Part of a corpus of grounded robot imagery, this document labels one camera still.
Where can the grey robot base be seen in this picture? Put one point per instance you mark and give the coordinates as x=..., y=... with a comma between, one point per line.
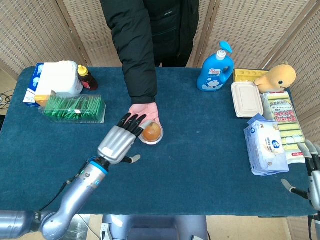
x=155, y=227

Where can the yellow plastic tray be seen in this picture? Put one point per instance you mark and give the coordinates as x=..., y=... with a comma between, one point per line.
x=247, y=74

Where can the beige lidded lunch box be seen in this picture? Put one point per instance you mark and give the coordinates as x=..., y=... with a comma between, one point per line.
x=246, y=98

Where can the person's bare right hand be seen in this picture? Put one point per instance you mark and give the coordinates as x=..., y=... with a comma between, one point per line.
x=147, y=111

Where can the blue white wet wipes pack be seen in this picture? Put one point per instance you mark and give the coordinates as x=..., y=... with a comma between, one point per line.
x=267, y=147

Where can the orange and white plastic object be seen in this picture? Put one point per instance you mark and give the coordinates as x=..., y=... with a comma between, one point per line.
x=151, y=132

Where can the blue velvet tablecloth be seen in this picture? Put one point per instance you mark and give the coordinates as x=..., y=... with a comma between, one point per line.
x=187, y=162

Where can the clear box of green packets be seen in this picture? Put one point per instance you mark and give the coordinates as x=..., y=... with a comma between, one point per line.
x=72, y=107

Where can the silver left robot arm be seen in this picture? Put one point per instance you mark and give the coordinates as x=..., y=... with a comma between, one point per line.
x=75, y=195

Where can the white plastic jug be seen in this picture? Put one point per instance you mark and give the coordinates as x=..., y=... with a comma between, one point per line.
x=60, y=77

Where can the small orange box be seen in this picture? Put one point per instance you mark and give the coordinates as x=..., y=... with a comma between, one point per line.
x=42, y=100

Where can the blue detergent pump bottle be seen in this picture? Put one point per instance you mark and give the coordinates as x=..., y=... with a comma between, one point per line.
x=212, y=75

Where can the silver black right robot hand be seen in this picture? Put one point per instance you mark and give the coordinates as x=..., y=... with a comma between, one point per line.
x=315, y=185

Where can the yellow plush toy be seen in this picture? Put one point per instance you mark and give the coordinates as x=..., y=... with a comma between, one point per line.
x=280, y=77

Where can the person's black-sleeved right forearm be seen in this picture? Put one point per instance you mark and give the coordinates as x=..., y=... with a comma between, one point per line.
x=137, y=62

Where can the yellow sponge multipack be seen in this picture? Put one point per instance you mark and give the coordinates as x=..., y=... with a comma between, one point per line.
x=285, y=120

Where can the person's black jacket torso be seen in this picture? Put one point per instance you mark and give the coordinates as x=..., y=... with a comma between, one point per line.
x=170, y=32

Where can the blue and white carton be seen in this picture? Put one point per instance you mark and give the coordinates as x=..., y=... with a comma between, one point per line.
x=32, y=85

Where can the honey bottle with yellow cap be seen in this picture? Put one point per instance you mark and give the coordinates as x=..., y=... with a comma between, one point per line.
x=87, y=80

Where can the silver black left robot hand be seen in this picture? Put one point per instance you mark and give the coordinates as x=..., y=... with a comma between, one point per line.
x=115, y=142

